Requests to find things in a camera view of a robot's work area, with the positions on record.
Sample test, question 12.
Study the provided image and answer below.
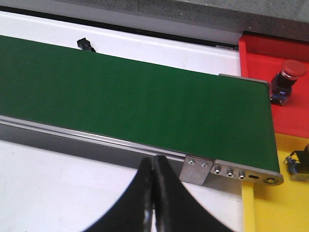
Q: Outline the black sensor on table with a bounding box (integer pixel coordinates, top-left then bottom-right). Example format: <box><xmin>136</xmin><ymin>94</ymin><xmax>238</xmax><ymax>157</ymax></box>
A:
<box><xmin>77</xmin><ymin>38</ymin><xmax>96</xmax><ymax>52</ymax></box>

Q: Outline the green conveyor belt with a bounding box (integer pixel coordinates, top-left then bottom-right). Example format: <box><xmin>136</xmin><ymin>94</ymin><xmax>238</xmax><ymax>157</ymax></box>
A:
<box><xmin>0</xmin><ymin>36</ymin><xmax>280</xmax><ymax>172</ymax></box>

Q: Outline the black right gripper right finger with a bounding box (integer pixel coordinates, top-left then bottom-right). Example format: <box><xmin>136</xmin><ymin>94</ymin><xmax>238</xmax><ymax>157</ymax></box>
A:
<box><xmin>153</xmin><ymin>156</ymin><xmax>232</xmax><ymax>232</ymax></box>

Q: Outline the yellow plastic tray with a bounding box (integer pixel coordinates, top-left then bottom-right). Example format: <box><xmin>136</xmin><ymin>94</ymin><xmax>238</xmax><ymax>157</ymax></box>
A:
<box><xmin>242</xmin><ymin>133</ymin><xmax>309</xmax><ymax>232</ymax></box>

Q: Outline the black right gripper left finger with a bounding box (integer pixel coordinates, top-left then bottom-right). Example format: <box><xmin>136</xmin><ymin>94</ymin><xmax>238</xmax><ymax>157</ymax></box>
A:
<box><xmin>85</xmin><ymin>158</ymin><xmax>153</xmax><ymax>232</ymax></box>

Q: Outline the grey stone countertop slab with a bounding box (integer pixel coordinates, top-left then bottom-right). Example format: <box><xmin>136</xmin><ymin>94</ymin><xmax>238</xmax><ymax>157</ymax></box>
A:
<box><xmin>67</xmin><ymin>0</ymin><xmax>309</xmax><ymax>42</ymax></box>

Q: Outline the red plastic tray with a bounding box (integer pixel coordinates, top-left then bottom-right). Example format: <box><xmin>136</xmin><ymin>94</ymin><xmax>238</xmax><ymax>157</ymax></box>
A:
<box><xmin>239</xmin><ymin>32</ymin><xmax>309</xmax><ymax>138</ymax></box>

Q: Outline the metal conveyor bracket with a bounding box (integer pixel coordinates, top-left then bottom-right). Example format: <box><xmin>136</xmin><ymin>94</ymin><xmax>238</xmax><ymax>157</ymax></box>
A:
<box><xmin>179</xmin><ymin>156</ymin><xmax>214</xmax><ymax>186</ymax></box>

